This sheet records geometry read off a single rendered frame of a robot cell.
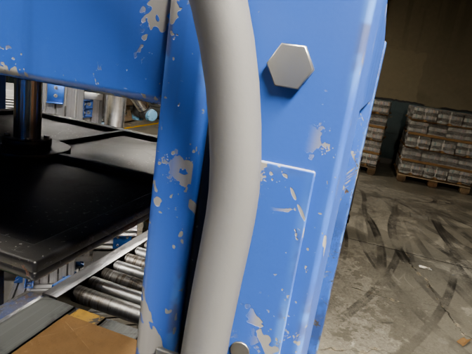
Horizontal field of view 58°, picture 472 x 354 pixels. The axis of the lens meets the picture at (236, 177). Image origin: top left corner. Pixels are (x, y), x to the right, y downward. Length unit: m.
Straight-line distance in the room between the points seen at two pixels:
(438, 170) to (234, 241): 7.74
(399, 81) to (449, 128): 2.01
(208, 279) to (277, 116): 0.07
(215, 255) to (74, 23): 0.12
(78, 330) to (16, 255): 0.82
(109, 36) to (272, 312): 0.14
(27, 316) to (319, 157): 1.11
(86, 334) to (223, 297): 0.99
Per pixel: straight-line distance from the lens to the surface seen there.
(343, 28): 0.17
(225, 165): 0.15
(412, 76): 9.40
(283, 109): 0.17
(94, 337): 1.14
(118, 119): 1.91
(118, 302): 1.27
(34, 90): 0.68
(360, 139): 0.77
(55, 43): 0.22
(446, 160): 7.87
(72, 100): 2.21
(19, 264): 0.36
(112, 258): 1.50
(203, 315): 0.18
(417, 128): 7.74
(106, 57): 0.20
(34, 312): 1.24
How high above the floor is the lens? 1.47
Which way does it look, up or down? 14 degrees down
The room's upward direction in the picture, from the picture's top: 9 degrees clockwise
